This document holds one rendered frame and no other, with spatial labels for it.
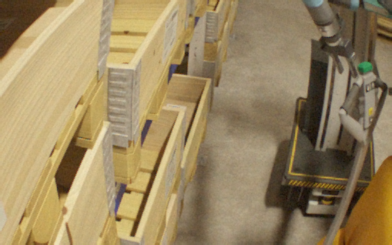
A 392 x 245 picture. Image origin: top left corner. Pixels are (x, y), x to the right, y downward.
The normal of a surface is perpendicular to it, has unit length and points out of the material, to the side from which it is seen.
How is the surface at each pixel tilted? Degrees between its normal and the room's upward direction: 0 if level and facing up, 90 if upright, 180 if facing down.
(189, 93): 90
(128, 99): 90
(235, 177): 0
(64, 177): 90
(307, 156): 0
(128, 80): 90
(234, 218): 0
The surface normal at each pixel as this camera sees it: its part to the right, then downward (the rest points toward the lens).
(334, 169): 0.07, -0.85
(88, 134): -0.16, 0.51
